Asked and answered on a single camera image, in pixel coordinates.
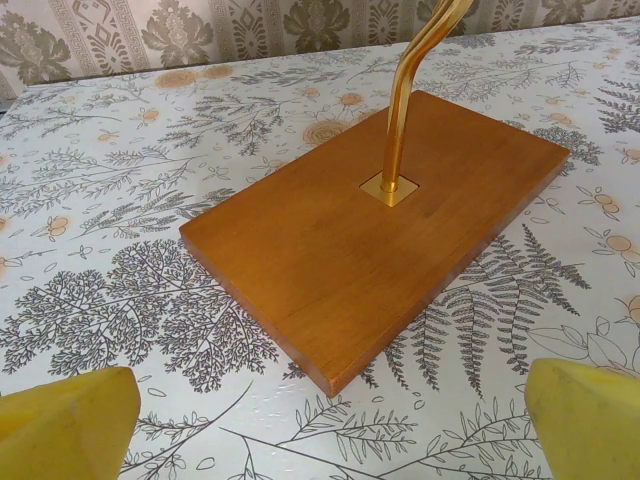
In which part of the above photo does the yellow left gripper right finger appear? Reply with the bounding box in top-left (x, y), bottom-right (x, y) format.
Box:
top-left (528, 357), bottom-right (640, 480)

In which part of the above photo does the wooden gold wire glass rack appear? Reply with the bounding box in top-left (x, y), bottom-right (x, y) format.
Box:
top-left (178, 0), bottom-right (572, 400)

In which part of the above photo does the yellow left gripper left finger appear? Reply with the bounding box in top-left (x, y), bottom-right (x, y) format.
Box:
top-left (0, 366), bottom-right (141, 480)

